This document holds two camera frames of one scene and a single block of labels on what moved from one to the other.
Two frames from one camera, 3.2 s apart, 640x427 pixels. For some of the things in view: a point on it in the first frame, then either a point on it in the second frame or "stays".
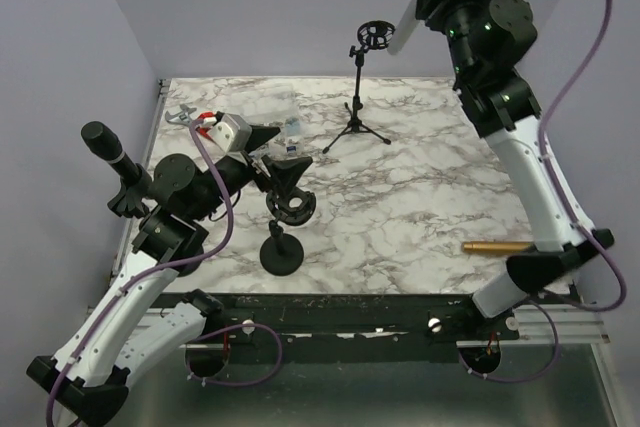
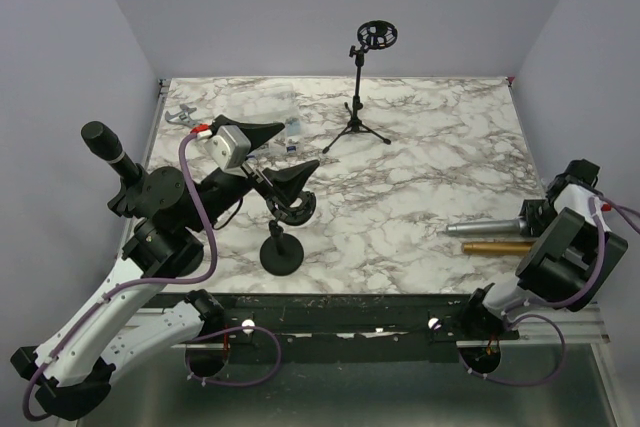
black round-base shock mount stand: x=281 y=254 stays
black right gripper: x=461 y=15 → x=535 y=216
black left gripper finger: x=285 y=173 → x=290 y=182
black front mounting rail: x=348 y=328 stays
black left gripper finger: x=259 y=135 stays
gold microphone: x=498 y=247 stays
